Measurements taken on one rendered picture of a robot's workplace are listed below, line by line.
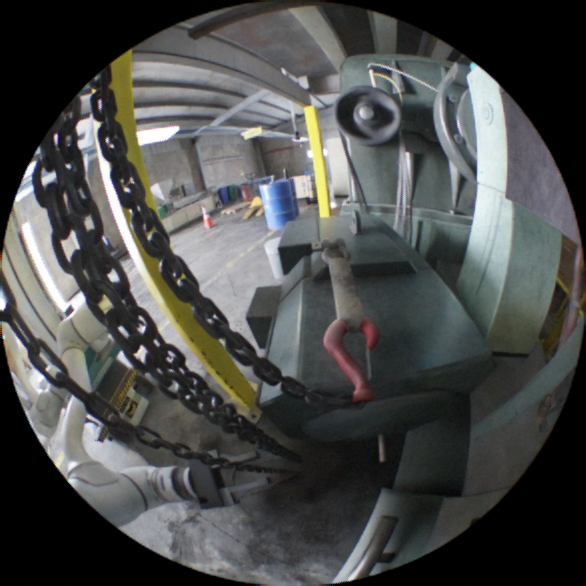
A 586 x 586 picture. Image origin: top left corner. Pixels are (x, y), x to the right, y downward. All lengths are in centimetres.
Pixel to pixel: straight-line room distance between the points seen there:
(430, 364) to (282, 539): 104
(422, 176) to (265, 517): 177
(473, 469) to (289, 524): 81
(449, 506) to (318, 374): 46
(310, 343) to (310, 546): 104
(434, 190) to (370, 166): 34
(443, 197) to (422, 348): 89
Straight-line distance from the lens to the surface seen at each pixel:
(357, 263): 39
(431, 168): 107
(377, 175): 104
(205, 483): 45
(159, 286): 58
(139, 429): 16
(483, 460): 60
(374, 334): 26
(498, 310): 65
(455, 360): 31
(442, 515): 55
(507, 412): 49
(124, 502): 46
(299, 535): 113
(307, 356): 27
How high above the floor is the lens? 106
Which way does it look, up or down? 36 degrees down
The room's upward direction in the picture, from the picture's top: 11 degrees counter-clockwise
